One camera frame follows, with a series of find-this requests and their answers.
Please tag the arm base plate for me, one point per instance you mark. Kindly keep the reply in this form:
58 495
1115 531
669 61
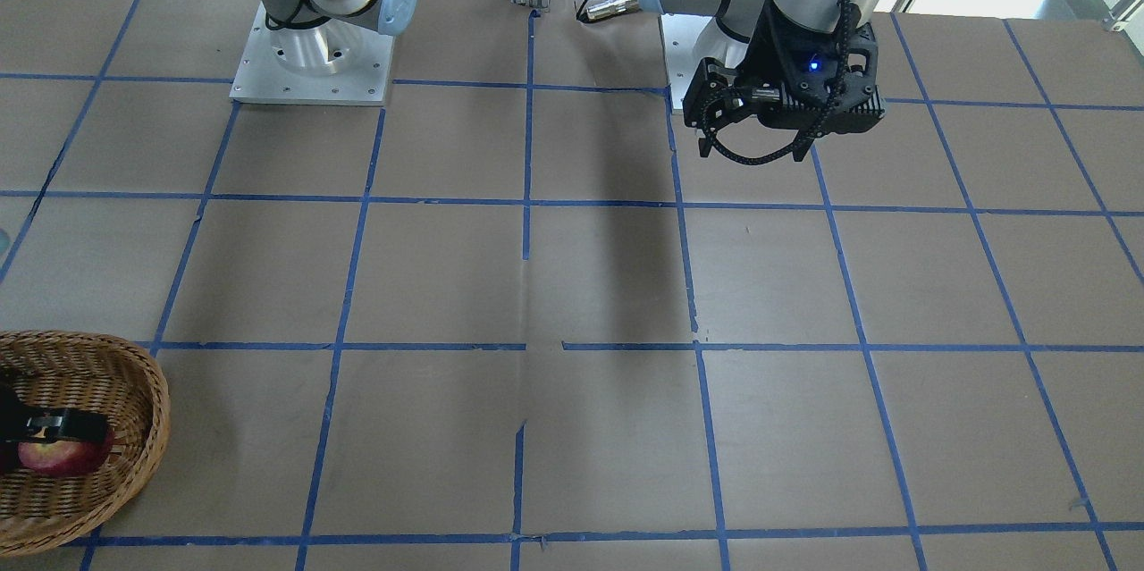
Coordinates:
331 64
687 39

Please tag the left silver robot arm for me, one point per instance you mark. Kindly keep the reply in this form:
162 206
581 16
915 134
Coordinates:
738 19

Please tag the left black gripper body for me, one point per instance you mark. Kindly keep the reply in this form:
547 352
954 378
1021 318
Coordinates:
774 51

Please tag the red apple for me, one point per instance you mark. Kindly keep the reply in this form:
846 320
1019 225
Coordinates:
65 458

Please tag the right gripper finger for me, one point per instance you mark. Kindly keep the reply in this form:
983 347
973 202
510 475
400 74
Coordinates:
22 423

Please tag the wicker basket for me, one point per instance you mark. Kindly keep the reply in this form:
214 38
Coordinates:
92 372

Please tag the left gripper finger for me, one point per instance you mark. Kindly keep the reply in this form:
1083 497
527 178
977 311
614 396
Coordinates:
714 80
710 113

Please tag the silver metal cylinder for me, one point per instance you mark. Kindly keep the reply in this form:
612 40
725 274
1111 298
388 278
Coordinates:
605 10

